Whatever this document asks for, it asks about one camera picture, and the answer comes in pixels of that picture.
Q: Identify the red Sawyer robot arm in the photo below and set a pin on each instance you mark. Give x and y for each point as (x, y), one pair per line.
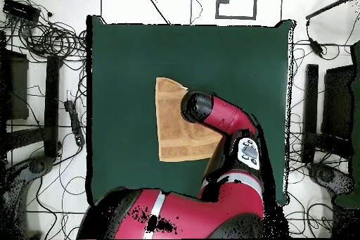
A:
(227, 113)

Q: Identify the black electronics box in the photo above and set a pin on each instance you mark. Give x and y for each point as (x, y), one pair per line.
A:
(21, 10)

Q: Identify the tan terry towel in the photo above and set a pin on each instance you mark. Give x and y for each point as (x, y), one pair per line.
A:
(177, 138)

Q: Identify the black tripod base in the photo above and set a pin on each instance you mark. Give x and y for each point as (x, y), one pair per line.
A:
(38, 166)
(327, 176)

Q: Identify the black power strip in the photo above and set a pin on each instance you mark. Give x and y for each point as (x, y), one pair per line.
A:
(75, 124)

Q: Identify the black pole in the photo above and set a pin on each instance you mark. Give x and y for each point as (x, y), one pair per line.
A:
(326, 8)

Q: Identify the black power adapter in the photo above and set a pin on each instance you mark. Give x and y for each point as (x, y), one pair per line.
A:
(316, 47)

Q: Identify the black flat panel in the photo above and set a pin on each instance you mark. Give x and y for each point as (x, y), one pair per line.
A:
(17, 88)
(337, 102)

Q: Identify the dark green table cloth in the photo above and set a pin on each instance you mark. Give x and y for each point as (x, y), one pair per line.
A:
(126, 68)

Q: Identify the black stand frame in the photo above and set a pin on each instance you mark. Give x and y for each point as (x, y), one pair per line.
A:
(311, 105)
(52, 105)

